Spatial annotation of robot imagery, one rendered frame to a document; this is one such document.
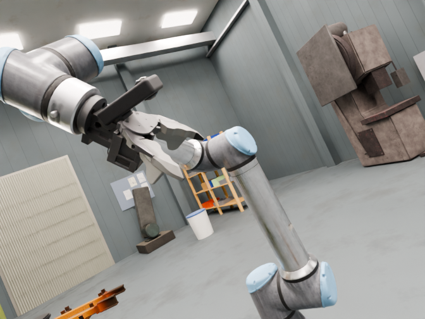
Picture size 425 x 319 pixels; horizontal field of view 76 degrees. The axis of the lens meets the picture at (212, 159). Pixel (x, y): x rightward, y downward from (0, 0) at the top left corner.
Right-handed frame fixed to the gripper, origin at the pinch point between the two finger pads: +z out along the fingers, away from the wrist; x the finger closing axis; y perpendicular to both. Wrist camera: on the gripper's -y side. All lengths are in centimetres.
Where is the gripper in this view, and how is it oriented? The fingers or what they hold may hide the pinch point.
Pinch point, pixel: (197, 153)
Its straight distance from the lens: 48.0
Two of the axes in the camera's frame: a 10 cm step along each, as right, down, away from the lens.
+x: -1.8, 4.8, -8.6
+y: -4.0, 7.6, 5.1
